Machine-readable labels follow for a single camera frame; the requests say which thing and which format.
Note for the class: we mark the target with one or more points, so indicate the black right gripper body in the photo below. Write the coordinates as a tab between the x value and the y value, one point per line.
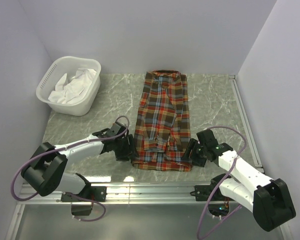
198	154

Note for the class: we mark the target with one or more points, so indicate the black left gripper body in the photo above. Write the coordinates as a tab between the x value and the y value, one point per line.
122	148

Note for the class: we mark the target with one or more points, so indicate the red brown plaid shirt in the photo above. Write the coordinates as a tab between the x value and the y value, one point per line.
162	131

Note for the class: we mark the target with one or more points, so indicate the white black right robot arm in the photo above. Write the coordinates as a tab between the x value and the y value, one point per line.
268	199

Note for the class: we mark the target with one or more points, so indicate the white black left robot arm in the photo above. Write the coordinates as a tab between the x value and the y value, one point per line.
47	172

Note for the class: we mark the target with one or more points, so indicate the white crumpled shirt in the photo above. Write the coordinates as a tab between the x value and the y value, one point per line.
71	90

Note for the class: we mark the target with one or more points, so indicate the white plastic laundry basket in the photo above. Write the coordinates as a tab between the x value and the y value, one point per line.
69	65

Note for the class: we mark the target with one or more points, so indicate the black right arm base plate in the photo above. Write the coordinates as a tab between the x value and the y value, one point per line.
202	193

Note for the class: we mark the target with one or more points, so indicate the aluminium mounting rail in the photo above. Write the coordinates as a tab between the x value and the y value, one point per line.
126	193

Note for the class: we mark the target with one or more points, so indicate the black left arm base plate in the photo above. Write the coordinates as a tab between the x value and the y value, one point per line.
97	193

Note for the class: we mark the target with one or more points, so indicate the aluminium right side rail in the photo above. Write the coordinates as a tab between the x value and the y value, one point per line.
246	125

